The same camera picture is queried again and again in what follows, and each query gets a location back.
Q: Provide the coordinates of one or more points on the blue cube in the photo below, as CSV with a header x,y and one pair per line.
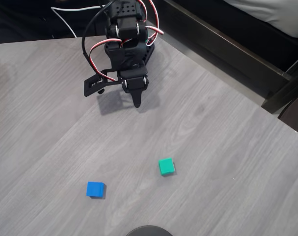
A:
x,y
94,188

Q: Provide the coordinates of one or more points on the black round base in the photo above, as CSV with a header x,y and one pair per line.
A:
x,y
148,231

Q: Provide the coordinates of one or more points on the green circuit board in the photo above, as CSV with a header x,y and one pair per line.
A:
x,y
146,41

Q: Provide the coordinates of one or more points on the white mattress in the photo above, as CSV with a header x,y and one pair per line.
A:
x,y
274,14

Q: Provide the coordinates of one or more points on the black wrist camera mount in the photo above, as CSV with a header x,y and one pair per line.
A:
x,y
89,86

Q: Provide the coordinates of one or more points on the dark round stool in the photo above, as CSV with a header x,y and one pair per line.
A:
x,y
296,118

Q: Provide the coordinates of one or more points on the dark wooden bed frame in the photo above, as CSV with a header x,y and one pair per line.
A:
x,y
224,41

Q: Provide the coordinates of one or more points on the green cube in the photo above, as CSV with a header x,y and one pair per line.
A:
x,y
166,166

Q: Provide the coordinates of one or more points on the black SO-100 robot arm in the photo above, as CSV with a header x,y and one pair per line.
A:
x,y
125,29

